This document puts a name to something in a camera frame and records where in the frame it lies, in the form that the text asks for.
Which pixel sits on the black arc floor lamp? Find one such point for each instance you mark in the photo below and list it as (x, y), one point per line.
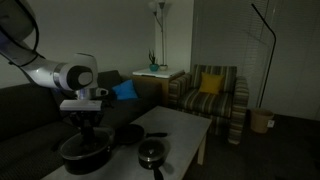
(271, 50)

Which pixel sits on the big black pot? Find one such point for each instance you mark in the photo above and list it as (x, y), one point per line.
(86, 165)

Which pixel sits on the beige waste bin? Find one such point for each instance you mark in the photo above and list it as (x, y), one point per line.
(261, 120)

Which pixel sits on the window blinds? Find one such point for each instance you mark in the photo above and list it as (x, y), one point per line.
(233, 40)

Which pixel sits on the wooden side table white top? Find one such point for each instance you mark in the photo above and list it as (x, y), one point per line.
(156, 78)

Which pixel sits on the blue throw pillow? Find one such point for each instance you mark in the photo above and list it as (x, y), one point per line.
(125, 90)

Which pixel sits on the dark grey fabric sofa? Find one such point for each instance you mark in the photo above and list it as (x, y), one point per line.
(26, 113)

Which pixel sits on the yellow throw pillow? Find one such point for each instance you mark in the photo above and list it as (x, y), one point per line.
(211, 83)

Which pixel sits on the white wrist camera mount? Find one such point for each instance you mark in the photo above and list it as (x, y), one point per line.
(80, 105)

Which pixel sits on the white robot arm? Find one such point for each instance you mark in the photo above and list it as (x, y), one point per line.
(43, 71)

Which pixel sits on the small white cup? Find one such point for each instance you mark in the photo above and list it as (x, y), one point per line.
(163, 67)

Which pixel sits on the teal pot with plant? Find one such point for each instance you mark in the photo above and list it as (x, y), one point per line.
(153, 67)

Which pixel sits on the black frying pan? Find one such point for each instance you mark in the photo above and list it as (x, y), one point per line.
(128, 133)

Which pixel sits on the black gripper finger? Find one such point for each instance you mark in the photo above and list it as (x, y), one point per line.
(84, 136)
(92, 136)

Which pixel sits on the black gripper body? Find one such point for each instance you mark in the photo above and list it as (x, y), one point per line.
(86, 118)

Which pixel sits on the light grey coffee table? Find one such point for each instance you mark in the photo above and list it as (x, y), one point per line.
(180, 130)

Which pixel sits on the white floor lamp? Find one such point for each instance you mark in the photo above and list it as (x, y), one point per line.
(162, 33)

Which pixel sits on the small black saucepan with lid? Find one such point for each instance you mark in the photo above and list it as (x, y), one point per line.
(151, 153)

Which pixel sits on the striped armchair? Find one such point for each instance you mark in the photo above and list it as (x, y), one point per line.
(206, 103)

